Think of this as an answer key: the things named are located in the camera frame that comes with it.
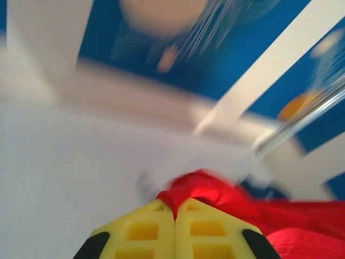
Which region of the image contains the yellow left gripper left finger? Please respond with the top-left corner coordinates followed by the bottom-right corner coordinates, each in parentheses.
top-left (72, 199), bottom-right (176, 259)

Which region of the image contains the red t-shirt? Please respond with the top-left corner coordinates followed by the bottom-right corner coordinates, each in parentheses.
top-left (157, 168), bottom-right (345, 259)

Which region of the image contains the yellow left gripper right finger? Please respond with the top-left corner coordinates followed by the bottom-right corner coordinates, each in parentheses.
top-left (174, 196), bottom-right (282, 259)

